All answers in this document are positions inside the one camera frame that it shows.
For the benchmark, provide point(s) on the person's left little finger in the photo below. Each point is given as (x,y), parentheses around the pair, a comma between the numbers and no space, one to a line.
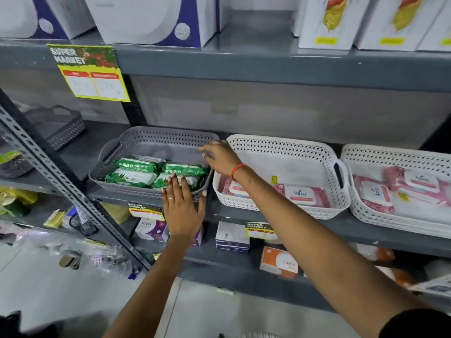
(164,205)

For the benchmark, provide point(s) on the person's right hand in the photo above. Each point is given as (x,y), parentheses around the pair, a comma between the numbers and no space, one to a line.
(223,158)

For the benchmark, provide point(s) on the yellow green snack packets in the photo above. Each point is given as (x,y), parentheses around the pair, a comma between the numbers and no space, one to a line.
(16,200)

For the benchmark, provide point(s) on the white perforated plastic basket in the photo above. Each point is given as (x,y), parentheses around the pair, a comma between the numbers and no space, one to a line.
(387,161)
(289,161)

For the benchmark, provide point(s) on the stack of white boxes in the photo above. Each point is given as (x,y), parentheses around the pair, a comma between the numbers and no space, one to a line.
(232,236)

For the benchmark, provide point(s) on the large yellow green price label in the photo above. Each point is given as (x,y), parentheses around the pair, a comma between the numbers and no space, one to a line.
(92,75)

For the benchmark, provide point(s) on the person's right fingers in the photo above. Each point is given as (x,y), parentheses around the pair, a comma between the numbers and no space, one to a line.
(208,150)

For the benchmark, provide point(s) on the green wet wipes packet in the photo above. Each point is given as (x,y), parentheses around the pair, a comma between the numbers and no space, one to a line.
(131,178)
(185,169)
(138,165)
(160,182)

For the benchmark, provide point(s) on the person's left thumb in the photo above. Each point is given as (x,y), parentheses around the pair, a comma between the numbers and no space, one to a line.
(203,205)

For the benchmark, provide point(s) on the small yellow green price label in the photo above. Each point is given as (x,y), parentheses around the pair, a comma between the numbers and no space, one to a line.
(146,211)
(260,230)

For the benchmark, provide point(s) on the pink wet wipes packet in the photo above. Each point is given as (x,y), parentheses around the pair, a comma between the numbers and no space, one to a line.
(304,196)
(421,183)
(233,188)
(374,194)

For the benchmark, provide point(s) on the white box with food picture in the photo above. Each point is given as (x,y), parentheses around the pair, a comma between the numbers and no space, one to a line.
(398,21)
(438,35)
(331,21)

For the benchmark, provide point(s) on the black sleeve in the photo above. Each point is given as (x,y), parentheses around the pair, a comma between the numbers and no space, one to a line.
(419,325)

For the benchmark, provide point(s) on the grey metal shelf rack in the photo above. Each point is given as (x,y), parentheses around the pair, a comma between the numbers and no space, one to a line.
(282,66)

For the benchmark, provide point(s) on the blue and white packet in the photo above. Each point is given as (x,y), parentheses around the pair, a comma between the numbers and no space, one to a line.
(79,221)

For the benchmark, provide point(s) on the person's left hand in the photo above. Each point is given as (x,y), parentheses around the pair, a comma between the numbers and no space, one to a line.
(181,214)

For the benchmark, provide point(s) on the small yellow packet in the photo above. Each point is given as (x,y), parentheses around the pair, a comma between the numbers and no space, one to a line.
(54,219)

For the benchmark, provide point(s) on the orange wrist thread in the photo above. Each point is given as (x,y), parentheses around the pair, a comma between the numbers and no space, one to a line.
(239,168)

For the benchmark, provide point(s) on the dark basket with green packet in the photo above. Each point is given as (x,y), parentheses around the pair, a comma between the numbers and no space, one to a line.
(12,163)

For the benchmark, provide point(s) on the purple and white box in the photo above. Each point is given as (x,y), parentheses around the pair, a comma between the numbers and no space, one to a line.
(152,229)
(198,237)

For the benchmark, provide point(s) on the person's right forearm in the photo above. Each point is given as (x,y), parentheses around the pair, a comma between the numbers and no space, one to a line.
(317,249)

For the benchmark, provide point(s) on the person's left middle finger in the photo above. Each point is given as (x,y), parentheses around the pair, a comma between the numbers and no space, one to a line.
(177,191)

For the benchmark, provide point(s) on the row of clear hanging packets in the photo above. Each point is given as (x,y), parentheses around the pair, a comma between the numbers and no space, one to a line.
(70,255)

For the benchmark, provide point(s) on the orange and white box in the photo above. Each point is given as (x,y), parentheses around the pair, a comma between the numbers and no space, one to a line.
(278,262)
(375,253)
(400,276)

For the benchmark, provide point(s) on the white and blue box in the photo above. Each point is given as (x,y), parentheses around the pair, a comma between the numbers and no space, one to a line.
(148,17)
(45,14)

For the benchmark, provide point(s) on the dark grey perforated basket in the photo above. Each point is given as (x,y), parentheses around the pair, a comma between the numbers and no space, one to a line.
(60,128)

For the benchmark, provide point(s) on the person's left forearm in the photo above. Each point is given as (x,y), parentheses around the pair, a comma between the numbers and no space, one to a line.
(155,288)

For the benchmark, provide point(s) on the slotted grey metal post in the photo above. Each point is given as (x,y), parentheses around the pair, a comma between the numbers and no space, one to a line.
(53,165)

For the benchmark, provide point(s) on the grey perforated plastic basket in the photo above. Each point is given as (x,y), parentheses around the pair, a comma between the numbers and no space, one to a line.
(148,140)

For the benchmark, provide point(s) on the printed paper sheet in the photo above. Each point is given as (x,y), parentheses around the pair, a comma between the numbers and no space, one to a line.
(433,285)

